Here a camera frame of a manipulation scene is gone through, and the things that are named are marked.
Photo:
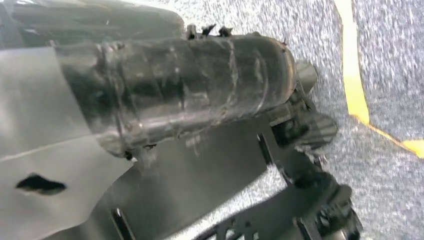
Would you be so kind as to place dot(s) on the yellow floor tape square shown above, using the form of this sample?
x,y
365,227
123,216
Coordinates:
x,y
352,82

